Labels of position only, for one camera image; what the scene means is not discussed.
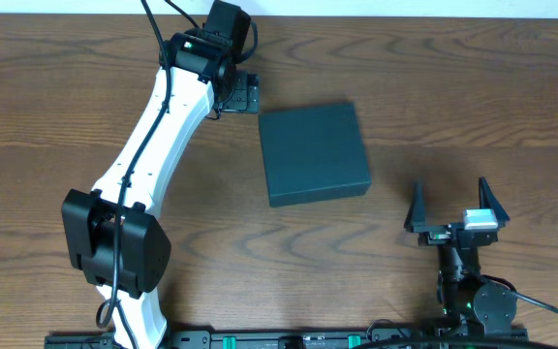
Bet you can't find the dark green box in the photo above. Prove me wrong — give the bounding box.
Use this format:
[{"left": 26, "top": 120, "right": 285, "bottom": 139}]
[{"left": 259, "top": 103, "right": 372, "bottom": 207}]

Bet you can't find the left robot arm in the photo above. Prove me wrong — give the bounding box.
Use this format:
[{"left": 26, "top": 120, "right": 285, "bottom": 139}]
[{"left": 61, "top": 1, "right": 260, "bottom": 348}]

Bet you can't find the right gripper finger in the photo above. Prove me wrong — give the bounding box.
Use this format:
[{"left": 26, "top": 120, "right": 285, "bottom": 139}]
[
  {"left": 406, "top": 182, "right": 426, "bottom": 228},
  {"left": 479, "top": 176, "right": 510, "bottom": 223}
]

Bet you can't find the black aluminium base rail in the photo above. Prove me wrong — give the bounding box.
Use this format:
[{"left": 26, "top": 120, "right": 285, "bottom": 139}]
[{"left": 44, "top": 324, "right": 512, "bottom": 349}]

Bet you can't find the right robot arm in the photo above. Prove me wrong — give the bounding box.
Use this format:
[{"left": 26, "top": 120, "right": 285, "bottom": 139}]
[{"left": 404, "top": 177, "right": 517, "bottom": 338}]

